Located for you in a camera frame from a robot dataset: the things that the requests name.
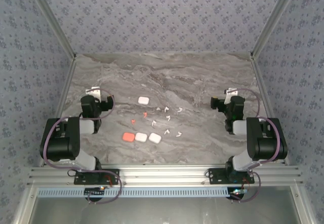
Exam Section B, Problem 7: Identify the aluminium corner post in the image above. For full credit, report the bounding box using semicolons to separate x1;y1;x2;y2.
250;0;303;59
25;0;77;59

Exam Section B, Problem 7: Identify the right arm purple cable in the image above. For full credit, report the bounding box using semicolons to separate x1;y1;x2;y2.
229;88;288;204

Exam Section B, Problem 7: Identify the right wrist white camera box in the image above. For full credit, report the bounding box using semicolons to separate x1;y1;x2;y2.
224;87;238;103

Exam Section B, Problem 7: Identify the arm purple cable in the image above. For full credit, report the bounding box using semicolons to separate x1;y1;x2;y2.
229;88;288;204
40;88;124;205

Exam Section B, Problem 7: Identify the orange earbud charging case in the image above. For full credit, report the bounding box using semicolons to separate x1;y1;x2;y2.
121;132;136;142

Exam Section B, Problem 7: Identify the aluminium table side rail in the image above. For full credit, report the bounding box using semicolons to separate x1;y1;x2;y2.
39;54;77;168
250;53;291;166

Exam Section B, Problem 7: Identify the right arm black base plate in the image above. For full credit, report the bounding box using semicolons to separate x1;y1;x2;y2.
208;168;255;185

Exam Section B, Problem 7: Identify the small black controller board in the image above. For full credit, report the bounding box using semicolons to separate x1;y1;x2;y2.
84;186;106;197
228;187;248;200

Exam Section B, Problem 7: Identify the grey metal panel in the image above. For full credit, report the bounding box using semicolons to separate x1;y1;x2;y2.
32;186;298;224

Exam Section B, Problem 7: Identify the white slotted cable duct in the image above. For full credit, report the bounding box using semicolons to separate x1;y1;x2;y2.
37;186;251;198

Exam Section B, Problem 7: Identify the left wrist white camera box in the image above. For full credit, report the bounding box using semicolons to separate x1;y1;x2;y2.
85;86;102;100

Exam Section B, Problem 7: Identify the aluminium frame leg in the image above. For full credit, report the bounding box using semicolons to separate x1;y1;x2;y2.
290;185;317;224
11;185;38;224

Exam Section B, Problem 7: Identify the long aluminium mounting rail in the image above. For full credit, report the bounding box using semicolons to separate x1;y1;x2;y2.
27;165;304;186

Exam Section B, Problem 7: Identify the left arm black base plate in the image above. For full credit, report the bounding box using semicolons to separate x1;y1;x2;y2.
73;168;120;185

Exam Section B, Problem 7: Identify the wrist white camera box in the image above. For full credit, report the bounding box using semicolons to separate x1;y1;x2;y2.
224;87;238;103
85;86;102;100

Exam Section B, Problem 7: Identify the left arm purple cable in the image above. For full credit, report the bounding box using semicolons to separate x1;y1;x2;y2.
40;88;124;205

